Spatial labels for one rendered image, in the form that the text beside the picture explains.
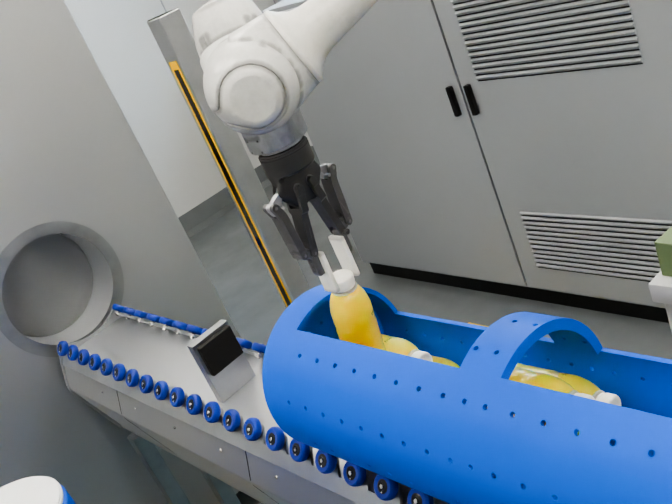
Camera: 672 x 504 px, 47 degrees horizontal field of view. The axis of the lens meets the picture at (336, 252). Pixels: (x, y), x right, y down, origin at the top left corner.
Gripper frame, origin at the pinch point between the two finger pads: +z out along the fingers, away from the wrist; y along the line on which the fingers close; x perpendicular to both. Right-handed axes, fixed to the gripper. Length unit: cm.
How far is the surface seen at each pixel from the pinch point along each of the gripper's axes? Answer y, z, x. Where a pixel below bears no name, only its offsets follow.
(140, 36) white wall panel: -218, -11, -434
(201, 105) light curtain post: -30, -18, -68
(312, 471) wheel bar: 11.6, 38.5, -16.6
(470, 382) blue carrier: 7.6, 9.9, 28.2
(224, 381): 3, 34, -55
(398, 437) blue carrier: 13.7, 17.2, 17.4
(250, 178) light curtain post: -33, 3, -68
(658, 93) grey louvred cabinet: -151, 40, -29
